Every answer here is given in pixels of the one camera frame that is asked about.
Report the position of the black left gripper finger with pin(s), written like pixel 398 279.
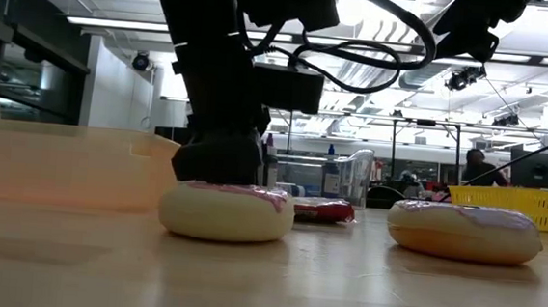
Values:
pixel 215 161

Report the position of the pink frosted toy donut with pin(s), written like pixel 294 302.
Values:
pixel 226 218

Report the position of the red snack packet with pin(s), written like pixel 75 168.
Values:
pixel 323 210

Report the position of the lilac frosted toy donut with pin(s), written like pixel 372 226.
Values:
pixel 464 234

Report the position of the black office chair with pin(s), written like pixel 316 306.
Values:
pixel 382 197

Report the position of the black ceiling spotlight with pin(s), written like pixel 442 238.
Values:
pixel 141 61
pixel 463 78
pixel 506 120

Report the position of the long ceiling light strip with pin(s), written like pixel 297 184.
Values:
pixel 118 23

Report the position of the clear plastic bin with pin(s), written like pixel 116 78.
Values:
pixel 354 178

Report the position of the person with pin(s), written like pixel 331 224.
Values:
pixel 481 170

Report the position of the orange translucent plastic bin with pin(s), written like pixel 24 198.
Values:
pixel 60 167

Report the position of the black computer monitor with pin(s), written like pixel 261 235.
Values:
pixel 534 169

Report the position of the dark glass partition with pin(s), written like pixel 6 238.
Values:
pixel 32 83

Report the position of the yellow plastic basket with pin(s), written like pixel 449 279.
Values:
pixel 517 204

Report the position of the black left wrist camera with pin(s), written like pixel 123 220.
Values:
pixel 288 89

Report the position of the black background rig frame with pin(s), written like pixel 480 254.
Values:
pixel 393 147

